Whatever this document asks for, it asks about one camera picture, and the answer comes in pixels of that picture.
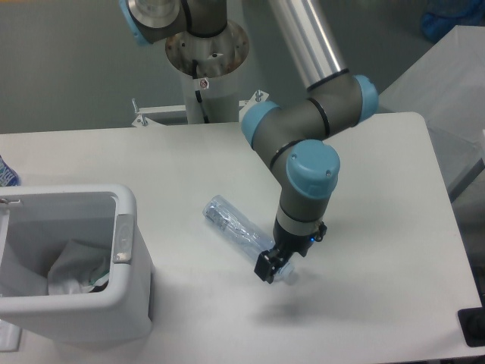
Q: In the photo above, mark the clear plastic bottle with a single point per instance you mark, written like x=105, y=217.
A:
x=237, y=229

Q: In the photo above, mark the blue patterned object left edge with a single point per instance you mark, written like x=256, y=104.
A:
x=8, y=176

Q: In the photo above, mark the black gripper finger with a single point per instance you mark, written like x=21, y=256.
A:
x=267, y=265

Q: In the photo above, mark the black device table corner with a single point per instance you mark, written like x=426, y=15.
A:
x=472, y=324

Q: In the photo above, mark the white trash can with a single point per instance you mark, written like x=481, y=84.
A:
x=36, y=224

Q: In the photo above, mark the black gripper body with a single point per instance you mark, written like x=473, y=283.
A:
x=286, y=243

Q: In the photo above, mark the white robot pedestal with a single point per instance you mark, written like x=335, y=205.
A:
x=209, y=72

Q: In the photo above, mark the translucent plastic covered furniture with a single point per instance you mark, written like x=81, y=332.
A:
x=446, y=87

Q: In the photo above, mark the blue bag background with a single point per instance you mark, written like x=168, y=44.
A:
x=440, y=17

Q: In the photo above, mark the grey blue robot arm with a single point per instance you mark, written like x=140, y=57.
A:
x=290, y=141

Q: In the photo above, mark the clear plastic wrapper green item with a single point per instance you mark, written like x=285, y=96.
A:
x=80, y=268

